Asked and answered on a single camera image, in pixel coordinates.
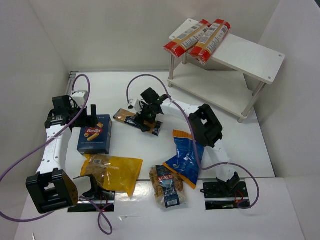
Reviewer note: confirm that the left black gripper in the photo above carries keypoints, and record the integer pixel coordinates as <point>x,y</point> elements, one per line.
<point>83,116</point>

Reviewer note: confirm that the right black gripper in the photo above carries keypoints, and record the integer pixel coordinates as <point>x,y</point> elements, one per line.
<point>141,120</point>

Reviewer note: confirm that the brown blue spaghetti pack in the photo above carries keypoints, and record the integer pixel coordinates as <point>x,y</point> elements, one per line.
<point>128,118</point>

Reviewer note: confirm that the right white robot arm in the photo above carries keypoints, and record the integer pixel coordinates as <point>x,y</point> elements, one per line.
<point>205,129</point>

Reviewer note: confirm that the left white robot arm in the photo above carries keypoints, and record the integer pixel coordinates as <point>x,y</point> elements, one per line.
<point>51,189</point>

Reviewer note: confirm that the blue Barilla pasta box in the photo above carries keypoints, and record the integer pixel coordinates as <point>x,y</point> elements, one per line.
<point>97,139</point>

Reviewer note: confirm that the yellow pasta bag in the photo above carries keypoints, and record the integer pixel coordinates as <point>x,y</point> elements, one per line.
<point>113,173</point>

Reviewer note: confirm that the blue orange pasta bag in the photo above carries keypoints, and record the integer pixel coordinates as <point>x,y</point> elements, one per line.
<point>184,163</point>

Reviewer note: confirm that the clear Agnesi pasta bag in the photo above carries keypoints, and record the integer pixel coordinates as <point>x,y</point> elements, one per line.
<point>168,187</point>

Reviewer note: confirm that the white two-tier shelf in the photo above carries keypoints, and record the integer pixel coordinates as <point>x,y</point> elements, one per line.
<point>252,67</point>

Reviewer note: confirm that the left red spaghetti pack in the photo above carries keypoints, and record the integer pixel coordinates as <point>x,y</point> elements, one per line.
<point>188,39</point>

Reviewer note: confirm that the red spaghetti pack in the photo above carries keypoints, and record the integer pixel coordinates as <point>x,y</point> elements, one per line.
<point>208,43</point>
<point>188,39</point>

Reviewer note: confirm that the right red spaghetti pack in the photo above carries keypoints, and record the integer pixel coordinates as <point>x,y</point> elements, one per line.
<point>208,43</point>

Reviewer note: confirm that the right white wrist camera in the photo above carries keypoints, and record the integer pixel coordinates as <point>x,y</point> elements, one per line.
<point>135,104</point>

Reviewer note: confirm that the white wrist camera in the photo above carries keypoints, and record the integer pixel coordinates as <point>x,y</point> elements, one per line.
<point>135,104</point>
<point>79,97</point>

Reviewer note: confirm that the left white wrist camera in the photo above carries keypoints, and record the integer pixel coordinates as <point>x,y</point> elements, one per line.
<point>79,97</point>

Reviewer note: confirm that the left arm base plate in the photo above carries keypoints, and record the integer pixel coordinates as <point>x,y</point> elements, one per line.
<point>104,200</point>

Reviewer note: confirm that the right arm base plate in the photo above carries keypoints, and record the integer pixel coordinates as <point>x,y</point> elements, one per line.
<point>215,199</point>

